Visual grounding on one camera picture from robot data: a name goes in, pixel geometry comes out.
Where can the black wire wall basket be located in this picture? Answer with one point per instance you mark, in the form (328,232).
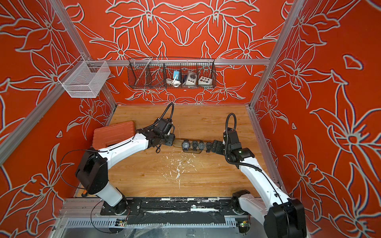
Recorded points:
(155,73)

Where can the white box with dots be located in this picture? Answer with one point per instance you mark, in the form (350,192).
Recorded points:
(205,81)

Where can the black watch placed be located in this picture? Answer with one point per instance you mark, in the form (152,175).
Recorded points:
(208,147)

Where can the black slim round watch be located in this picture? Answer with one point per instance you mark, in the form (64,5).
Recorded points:
(201,145)

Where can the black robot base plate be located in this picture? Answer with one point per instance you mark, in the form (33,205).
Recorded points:
(179,211)

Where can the small circuit board right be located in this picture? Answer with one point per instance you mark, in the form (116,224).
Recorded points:
(244,227)

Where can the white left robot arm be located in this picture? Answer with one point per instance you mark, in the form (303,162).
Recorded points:
(92,171)

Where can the orange plastic tool case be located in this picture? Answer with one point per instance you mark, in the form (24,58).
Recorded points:
(113,134)

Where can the small circuit board left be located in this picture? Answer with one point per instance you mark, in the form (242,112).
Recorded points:
(121,222)

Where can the black chunky sport watch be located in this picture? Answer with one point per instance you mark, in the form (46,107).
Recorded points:
(186,145)

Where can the white grey round device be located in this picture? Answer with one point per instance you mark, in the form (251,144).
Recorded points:
(191,79)

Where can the white mesh wall basket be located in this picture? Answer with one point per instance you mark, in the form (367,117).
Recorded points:
(85,80)

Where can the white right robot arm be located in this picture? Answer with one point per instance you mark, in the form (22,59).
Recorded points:
(280,215)

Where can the blue white small box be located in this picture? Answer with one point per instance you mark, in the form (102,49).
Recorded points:
(176,75)

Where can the dark wooden watch stand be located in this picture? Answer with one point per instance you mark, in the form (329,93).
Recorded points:
(178,144)

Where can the black watch dark red dial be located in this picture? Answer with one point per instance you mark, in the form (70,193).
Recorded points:
(194,145)

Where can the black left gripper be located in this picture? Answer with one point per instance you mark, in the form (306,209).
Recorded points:
(172,137)

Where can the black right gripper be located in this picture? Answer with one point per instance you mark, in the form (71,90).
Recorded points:
(218,149)

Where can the small circuit board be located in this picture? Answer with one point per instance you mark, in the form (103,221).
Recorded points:
(121,222)
(244,227)

